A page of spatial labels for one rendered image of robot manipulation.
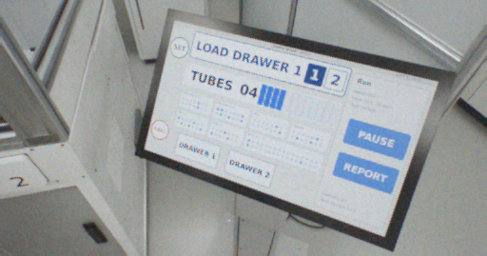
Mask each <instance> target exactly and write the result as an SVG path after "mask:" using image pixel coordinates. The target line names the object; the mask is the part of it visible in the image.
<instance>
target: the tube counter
mask: <svg viewBox="0 0 487 256"><path fill-rule="evenodd" d="M236 100H240V101H243V102H246V103H247V104H253V105H256V106H258V107H261V108H268V109H271V110H276V111H279V112H281V113H283V114H289V115H292V116H295V117H298V118H302V119H305V120H307V121H310V122H316V123H318V124H321V125H324V126H329V127H331V128H335V126H336V122H337V120H338V117H339V114H340V110H341V105H342V104H340V103H336V102H333V101H331V100H324V99H322V98H320V97H317V96H311V95H308V94H305V93H302V92H296V91H294V90H291V89H284V88H280V87H277V86H274V85H268V84H266V83H264V82H261V81H255V80H252V79H249V78H246V77H243V78H242V81H241V83H240V86H239V92H238V95H237V98H236Z"/></svg>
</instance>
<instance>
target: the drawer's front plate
mask: <svg viewBox="0 0 487 256"><path fill-rule="evenodd" d="M15 177H22V178H23V179H24V181H23V182H22V184H21V185H20V186H21V187H18V184H19V183H20V181H21V180H20V178H15ZM10 178H14V179H10ZM0 183H1V184H0V195H1V194H6V193H14V192H19V191H23V190H28V189H33V188H40V187H45V185H46V183H47V178H46V177H45V176H44V175H43V174H42V173H41V171H40V170H39V169H38V168H37V166H35V165H34V163H33V162H32V161H31V160H30V158H29V157H28V156H27V155H25V154H20V155H16V156H11V157H6V158H0ZM23 185H26V186H23Z"/></svg>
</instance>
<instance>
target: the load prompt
mask: <svg viewBox="0 0 487 256"><path fill-rule="evenodd" d="M189 58H196V59H199V60H201V61H205V62H210V63H213V64H216V65H219V66H225V67H228V68H231V69H238V70H241V71H244V72H247V73H253V74H256V75H259V76H261V77H267V78H270V79H273V80H276V81H282V82H285V83H287V84H291V85H296V86H299V87H302V88H306V89H313V90H316V91H318V92H324V93H328V94H331V95H333V96H340V97H342V98H344V96H345V93H346V91H347V86H348V84H349V81H350V78H351V73H352V71H353V69H351V68H349V67H346V66H340V65H336V64H332V63H329V62H323V61H320V60H317V59H313V58H307V57H303V56H300V55H295V54H291V53H287V52H284V51H278V50H275V49H269V48H263V47H260V46H257V45H253V44H246V43H244V42H241V41H237V40H231V39H227V38H224V37H221V36H215V35H212V34H208V33H204V32H198V31H196V30H195V32H194V36H193V43H192V46H191V49H190V52H189Z"/></svg>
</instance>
